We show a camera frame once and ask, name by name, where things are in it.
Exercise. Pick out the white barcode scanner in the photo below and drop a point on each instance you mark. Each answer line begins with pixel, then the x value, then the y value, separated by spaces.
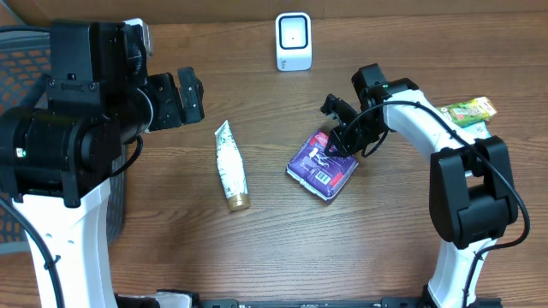
pixel 294 44

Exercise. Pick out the white cream tube gold cap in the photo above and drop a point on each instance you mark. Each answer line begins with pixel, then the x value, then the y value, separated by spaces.
pixel 231 169

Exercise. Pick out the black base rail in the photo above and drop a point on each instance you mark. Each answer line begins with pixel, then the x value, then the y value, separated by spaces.
pixel 299 303

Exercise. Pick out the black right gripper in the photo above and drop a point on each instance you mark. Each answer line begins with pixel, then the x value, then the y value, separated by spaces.
pixel 342 139

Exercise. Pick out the purple snack packet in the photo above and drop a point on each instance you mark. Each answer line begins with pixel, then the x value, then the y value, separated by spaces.
pixel 322 176

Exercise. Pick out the green tea carton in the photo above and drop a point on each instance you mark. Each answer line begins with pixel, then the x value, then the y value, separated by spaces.
pixel 470 112

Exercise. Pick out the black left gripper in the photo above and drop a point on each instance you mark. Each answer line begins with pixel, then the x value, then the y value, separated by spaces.
pixel 174 114

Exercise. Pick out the teal snack packet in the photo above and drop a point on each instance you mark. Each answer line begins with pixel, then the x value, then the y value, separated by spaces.
pixel 479 130

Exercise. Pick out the grey plastic mesh basket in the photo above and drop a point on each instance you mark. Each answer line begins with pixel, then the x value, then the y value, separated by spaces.
pixel 24 57

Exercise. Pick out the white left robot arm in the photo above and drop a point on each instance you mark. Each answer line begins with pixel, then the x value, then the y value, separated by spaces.
pixel 57 163

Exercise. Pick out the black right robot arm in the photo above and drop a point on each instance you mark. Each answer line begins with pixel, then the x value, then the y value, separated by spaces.
pixel 472 197

